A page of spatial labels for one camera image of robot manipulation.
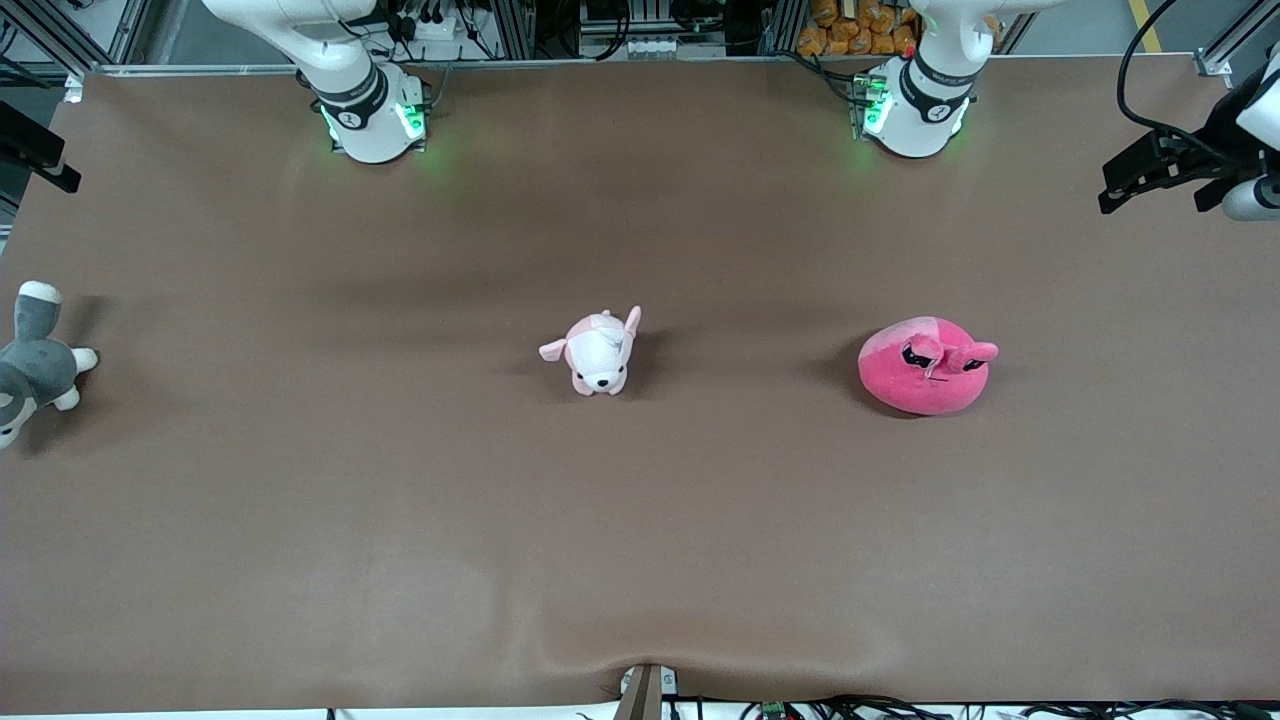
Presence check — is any hot pink round plush toy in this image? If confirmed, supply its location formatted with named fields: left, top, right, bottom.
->
left=858, top=316, right=999, bottom=417

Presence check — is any grey white plush husky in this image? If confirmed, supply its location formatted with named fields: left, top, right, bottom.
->
left=0, top=281, right=100, bottom=450

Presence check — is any orange packets pile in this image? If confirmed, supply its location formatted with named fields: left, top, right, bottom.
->
left=797, top=0, right=923, bottom=57

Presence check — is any white power strip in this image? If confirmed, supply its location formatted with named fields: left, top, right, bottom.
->
left=392, top=0, right=463, bottom=41

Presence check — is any white terminal block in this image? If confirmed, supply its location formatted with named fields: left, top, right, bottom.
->
left=620, top=35, right=727, bottom=60

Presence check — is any pale pink white plush dog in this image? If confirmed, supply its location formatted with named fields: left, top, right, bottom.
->
left=539, top=306, right=642, bottom=397

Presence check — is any brown table mat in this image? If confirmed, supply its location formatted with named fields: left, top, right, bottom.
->
left=0, top=55, right=1280, bottom=713

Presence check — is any aluminium frame profile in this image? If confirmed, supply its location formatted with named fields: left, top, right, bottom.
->
left=0, top=0, right=153, bottom=73
left=1194, top=0, right=1280, bottom=78

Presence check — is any aluminium table edge rail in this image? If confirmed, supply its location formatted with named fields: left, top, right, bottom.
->
left=64, top=57, right=873, bottom=103

